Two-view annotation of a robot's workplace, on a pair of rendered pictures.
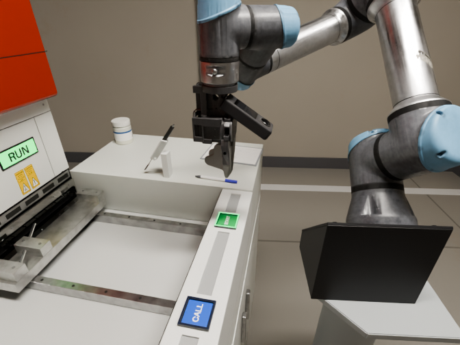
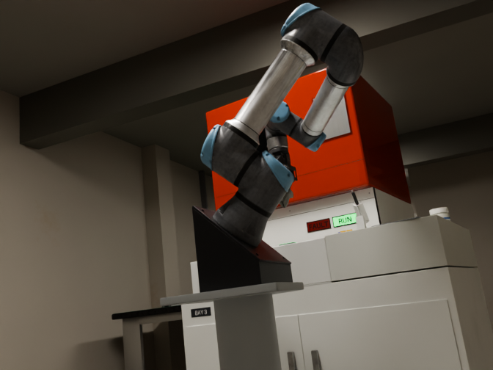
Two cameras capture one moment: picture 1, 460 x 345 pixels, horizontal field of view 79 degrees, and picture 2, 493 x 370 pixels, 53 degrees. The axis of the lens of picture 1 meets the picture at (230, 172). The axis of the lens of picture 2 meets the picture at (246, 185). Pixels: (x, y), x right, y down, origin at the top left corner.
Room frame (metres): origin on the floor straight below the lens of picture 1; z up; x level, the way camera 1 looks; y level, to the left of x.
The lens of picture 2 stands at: (1.01, -1.63, 0.77)
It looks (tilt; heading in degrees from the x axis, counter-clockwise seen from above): 14 degrees up; 109
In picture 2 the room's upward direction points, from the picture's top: 7 degrees counter-clockwise
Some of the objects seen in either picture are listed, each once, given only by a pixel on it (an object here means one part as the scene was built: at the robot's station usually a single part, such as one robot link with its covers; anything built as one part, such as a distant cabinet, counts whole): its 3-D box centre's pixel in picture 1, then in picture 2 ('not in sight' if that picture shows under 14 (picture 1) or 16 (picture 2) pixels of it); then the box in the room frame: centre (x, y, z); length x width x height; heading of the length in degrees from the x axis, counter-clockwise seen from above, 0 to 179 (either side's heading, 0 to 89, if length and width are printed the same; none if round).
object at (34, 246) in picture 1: (33, 246); not in sight; (0.54, 0.52, 0.89); 0.08 x 0.03 x 0.03; 79
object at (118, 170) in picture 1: (176, 172); (408, 252); (0.93, 0.20, 0.89); 0.62 x 0.35 x 0.14; 79
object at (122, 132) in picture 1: (122, 131); (441, 220); (1.07, 0.44, 1.01); 0.07 x 0.07 x 0.10
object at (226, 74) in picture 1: (219, 72); (276, 145); (0.56, 0.02, 1.33); 0.08 x 0.08 x 0.05
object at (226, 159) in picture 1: (226, 144); not in sight; (0.54, 0.01, 1.19); 0.05 x 0.02 x 0.09; 169
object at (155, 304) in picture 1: (90, 292); not in sight; (0.44, 0.34, 0.84); 0.50 x 0.02 x 0.03; 79
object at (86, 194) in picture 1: (90, 194); not in sight; (0.78, 0.47, 0.89); 0.08 x 0.03 x 0.03; 79
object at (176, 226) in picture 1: (142, 222); not in sight; (0.71, 0.29, 0.84); 0.50 x 0.02 x 0.03; 79
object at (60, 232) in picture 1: (57, 234); not in sight; (0.62, 0.50, 0.87); 0.36 x 0.08 x 0.03; 169
